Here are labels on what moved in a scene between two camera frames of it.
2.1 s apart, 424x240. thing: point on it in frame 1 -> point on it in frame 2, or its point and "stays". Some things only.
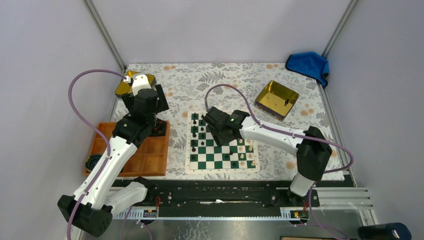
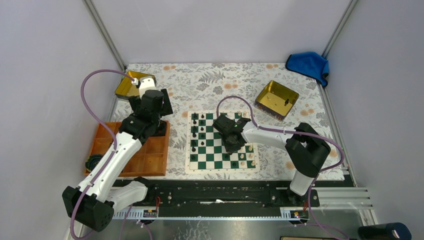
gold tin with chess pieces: x=276 y=100 stays
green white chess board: x=204 y=156 stays
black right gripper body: x=219 y=137 -> x=230 y=146
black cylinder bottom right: x=396 y=231 stays
